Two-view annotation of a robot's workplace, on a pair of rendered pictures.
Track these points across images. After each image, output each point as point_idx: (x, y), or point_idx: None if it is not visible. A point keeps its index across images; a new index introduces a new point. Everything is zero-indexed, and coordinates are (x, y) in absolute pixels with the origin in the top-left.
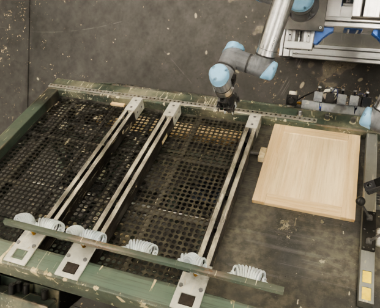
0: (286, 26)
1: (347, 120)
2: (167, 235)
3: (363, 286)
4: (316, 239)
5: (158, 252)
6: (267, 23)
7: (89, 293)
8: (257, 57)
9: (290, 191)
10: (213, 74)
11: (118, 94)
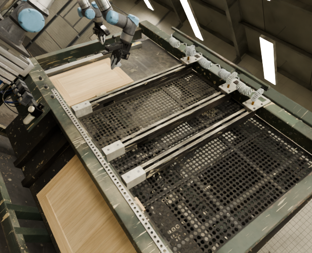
0: (26, 51)
1: (40, 82)
2: (183, 90)
3: (136, 43)
4: (129, 61)
5: (192, 87)
6: None
7: None
8: (111, 7)
9: (114, 76)
10: (137, 17)
11: (133, 203)
